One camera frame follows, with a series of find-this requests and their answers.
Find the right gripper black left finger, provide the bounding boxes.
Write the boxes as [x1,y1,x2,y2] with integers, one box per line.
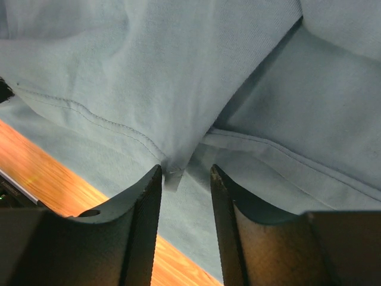
[1,165,162,285]

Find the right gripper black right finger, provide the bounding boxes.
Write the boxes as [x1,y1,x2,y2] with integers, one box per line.
[210,165,380,285]

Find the grey-blue t-shirt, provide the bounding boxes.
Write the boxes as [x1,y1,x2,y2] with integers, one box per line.
[1,1,380,280]

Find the aluminium front rail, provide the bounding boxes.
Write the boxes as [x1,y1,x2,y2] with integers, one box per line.
[1,171,39,206]

